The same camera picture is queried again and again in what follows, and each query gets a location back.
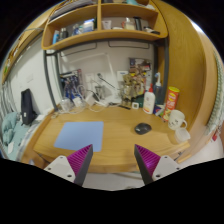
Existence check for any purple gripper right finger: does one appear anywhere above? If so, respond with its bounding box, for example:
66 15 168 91
134 145 180 185

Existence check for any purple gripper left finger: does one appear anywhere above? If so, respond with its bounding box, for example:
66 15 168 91
45 145 93 186

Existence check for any blue mouse pad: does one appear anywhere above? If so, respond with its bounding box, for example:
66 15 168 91
54 121 104 152

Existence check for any black computer mouse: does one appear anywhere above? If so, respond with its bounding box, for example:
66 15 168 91
134 123 152 135

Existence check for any clear plastic cup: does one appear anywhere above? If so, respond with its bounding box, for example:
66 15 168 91
175 128 190 143

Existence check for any white mug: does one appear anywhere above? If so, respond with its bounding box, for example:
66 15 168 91
168 110 187 130

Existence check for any small white clock cube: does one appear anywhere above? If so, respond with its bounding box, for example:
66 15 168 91
132 102 139 110

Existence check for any white lotion bottle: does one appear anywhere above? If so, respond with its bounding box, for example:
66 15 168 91
143 85 155 114

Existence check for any teal bedding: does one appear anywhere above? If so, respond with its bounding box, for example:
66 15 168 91
1 112 33 161

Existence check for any wooden robot figure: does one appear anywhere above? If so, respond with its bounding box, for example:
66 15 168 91
122 74 137 107

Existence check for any red chips can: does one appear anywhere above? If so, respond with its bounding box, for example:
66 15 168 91
162 86 180 121

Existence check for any dark spray bottle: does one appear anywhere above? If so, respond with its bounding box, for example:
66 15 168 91
154 72 163 104

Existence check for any wooden side cabinet panel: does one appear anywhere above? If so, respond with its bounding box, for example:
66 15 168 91
159 0 218 148

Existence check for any wooden wall shelf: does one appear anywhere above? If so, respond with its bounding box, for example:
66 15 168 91
42 3 168 50

